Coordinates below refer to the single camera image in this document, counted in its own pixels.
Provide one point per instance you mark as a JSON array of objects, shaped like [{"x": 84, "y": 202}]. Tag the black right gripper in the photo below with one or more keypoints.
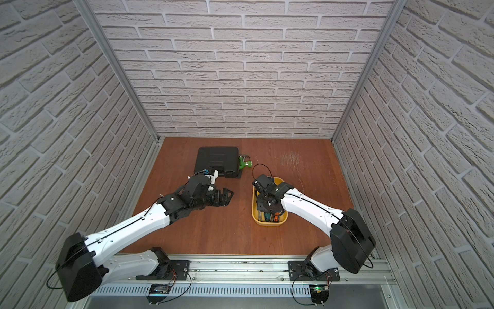
[{"x": 260, "y": 207}]

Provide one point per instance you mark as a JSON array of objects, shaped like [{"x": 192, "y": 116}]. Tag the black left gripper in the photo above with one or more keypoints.
[{"x": 215, "y": 197}]

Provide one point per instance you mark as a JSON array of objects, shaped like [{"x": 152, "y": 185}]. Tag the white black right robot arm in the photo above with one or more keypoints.
[{"x": 351, "y": 240}]

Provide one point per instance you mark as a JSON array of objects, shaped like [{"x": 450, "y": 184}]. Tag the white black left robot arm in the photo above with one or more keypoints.
[{"x": 87, "y": 262}]

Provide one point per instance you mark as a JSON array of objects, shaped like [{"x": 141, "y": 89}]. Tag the yellow plastic storage box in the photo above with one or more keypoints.
[{"x": 258, "y": 216}]

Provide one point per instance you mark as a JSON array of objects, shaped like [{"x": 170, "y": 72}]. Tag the green plastic nozzle tool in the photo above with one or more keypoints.
[{"x": 245, "y": 162}]

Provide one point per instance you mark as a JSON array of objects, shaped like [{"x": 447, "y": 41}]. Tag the black plastic tool case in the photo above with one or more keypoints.
[{"x": 224, "y": 159}]

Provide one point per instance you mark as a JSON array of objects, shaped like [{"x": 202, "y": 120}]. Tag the left controller board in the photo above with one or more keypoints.
[{"x": 160, "y": 289}]

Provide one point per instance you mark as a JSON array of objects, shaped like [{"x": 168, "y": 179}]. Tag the controller board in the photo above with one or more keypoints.
[
  {"x": 160, "y": 289},
  {"x": 319, "y": 294}
]

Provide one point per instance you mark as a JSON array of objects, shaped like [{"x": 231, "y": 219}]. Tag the right controller board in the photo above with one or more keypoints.
[{"x": 319, "y": 294}]

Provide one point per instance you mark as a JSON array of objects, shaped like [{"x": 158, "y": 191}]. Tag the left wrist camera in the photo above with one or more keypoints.
[{"x": 212, "y": 174}]

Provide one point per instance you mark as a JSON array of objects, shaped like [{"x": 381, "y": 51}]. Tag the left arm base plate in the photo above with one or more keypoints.
[{"x": 171, "y": 271}]

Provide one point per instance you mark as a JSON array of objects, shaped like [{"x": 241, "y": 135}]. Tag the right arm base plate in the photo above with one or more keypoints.
[{"x": 303, "y": 270}]

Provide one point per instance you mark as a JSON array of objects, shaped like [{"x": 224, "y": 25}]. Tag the aluminium front rail frame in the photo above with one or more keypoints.
[{"x": 223, "y": 281}]

